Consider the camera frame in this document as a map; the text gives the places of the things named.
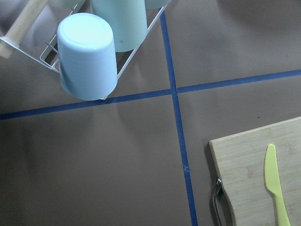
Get blue cup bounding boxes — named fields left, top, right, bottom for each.
left=57, top=13, right=118, bottom=101

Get green cup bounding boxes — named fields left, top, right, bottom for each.
left=90, top=0, right=147, bottom=52

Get bamboo cutting board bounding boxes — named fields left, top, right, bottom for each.
left=209, top=118, right=301, bottom=226

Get yellow plastic knife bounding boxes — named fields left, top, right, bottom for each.
left=264, top=144, right=291, bottom=226

